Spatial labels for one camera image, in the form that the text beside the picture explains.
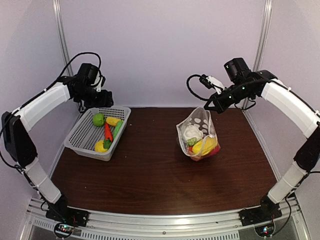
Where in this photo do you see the yellow toy lemon green leaf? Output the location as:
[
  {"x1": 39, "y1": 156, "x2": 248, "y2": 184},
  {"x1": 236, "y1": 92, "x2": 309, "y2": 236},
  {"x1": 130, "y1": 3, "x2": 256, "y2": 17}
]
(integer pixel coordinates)
[{"x1": 94, "y1": 140, "x2": 112, "y2": 153}]

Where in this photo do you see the orange toy carrot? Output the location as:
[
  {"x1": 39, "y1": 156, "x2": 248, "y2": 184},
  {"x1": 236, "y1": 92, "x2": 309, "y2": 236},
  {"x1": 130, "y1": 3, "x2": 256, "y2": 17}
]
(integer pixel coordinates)
[{"x1": 104, "y1": 123, "x2": 113, "y2": 142}]

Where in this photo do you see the green toy apple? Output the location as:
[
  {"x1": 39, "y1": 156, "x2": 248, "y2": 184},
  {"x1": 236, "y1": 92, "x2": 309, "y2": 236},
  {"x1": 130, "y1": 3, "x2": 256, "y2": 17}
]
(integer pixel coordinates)
[{"x1": 92, "y1": 113, "x2": 105, "y2": 127}]

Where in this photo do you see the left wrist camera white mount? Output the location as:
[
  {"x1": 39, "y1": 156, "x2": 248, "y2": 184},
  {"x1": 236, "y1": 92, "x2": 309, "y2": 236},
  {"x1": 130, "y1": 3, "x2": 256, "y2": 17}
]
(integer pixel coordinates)
[{"x1": 91, "y1": 75, "x2": 106, "y2": 92}]

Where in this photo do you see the right aluminium corner post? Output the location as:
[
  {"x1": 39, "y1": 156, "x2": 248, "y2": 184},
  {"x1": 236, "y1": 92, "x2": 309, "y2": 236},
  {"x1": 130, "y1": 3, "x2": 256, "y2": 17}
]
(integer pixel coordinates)
[{"x1": 253, "y1": 0, "x2": 273, "y2": 71}]

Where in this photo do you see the clear dotted zip top bag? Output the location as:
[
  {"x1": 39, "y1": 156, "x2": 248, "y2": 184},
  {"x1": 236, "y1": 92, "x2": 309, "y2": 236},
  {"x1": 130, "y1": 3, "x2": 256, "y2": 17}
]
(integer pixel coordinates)
[{"x1": 176, "y1": 107, "x2": 221, "y2": 162}]

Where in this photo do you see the red toy bell pepper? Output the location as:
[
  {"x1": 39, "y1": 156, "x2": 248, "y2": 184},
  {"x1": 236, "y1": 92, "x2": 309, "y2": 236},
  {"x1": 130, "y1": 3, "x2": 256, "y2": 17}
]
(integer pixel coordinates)
[{"x1": 208, "y1": 145, "x2": 221, "y2": 156}]

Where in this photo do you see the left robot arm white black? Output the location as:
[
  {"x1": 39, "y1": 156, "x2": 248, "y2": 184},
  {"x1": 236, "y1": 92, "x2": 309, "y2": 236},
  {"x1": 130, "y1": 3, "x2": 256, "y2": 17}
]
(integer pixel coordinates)
[{"x1": 1, "y1": 63, "x2": 114, "y2": 222}]

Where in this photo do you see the yellow toy corn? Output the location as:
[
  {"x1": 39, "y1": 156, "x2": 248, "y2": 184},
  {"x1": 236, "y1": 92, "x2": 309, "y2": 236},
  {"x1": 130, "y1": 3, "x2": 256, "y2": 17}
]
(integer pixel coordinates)
[{"x1": 105, "y1": 116, "x2": 122, "y2": 127}]

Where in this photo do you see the yellow toy banana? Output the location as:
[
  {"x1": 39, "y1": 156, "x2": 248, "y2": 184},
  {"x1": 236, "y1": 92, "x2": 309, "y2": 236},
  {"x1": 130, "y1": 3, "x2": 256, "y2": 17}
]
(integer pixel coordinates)
[{"x1": 191, "y1": 137, "x2": 218, "y2": 156}]

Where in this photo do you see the green toy cucumber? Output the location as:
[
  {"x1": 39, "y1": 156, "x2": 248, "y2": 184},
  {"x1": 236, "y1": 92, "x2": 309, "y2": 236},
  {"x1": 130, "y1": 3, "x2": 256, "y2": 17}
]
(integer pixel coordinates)
[{"x1": 112, "y1": 120, "x2": 123, "y2": 139}]

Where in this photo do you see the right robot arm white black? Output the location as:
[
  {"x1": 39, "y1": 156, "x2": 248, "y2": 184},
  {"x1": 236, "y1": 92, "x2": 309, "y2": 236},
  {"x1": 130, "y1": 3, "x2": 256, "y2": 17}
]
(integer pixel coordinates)
[{"x1": 199, "y1": 57, "x2": 320, "y2": 221}]

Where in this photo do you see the white perforated plastic basket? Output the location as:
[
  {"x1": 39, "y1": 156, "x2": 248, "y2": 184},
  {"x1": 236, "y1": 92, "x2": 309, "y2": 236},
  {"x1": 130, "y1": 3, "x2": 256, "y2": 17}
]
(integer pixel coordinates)
[{"x1": 63, "y1": 106, "x2": 131, "y2": 161}]

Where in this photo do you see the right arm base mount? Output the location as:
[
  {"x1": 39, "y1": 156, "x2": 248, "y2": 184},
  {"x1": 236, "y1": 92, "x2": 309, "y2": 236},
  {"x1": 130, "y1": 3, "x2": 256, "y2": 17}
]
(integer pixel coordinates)
[{"x1": 238, "y1": 206, "x2": 282, "y2": 238}]

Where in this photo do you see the left aluminium corner post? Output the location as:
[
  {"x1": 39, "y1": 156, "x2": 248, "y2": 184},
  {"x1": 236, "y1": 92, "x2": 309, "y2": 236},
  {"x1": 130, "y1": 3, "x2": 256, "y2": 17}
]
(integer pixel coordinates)
[{"x1": 52, "y1": 0, "x2": 70, "y2": 64}]

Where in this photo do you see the aluminium corner post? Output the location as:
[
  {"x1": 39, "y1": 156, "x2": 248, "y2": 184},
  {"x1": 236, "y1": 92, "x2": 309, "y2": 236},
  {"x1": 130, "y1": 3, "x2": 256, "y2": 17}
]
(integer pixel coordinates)
[
  {"x1": 253, "y1": 0, "x2": 273, "y2": 71},
  {"x1": 52, "y1": 0, "x2": 70, "y2": 64}
]

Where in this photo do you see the aluminium front rail frame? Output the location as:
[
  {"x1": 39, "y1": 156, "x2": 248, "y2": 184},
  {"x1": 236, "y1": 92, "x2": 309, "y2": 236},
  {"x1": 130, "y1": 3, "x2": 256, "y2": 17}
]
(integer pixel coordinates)
[{"x1": 18, "y1": 197, "x2": 311, "y2": 240}]

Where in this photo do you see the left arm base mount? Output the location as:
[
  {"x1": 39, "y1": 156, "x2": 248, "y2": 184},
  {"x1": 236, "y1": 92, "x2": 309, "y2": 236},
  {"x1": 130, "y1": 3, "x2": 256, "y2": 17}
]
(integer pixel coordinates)
[{"x1": 45, "y1": 207, "x2": 89, "y2": 239}]

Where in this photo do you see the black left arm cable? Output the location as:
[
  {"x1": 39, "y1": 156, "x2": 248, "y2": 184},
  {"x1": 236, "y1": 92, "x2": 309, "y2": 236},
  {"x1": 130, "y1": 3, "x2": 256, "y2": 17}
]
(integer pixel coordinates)
[{"x1": 0, "y1": 51, "x2": 103, "y2": 171}]

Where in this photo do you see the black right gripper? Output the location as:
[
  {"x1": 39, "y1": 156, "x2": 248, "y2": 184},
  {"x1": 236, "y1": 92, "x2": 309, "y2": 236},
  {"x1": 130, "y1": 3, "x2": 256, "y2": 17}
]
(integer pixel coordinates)
[{"x1": 204, "y1": 80, "x2": 254, "y2": 114}]

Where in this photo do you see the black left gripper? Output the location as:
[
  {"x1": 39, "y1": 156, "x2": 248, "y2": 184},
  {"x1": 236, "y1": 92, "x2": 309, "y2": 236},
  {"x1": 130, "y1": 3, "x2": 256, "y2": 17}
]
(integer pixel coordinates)
[{"x1": 76, "y1": 85, "x2": 115, "y2": 109}]

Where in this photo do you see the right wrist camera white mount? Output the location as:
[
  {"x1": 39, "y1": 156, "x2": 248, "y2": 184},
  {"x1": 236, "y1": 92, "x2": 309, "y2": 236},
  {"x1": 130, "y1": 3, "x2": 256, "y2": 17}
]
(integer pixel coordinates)
[{"x1": 199, "y1": 74, "x2": 225, "y2": 95}]

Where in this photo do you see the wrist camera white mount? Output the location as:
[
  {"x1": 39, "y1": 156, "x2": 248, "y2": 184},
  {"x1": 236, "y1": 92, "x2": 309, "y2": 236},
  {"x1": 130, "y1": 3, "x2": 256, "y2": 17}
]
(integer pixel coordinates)
[
  {"x1": 199, "y1": 74, "x2": 225, "y2": 95},
  {"x1": 91, "y1": 75, "x2": 106, "y2": 92}
]

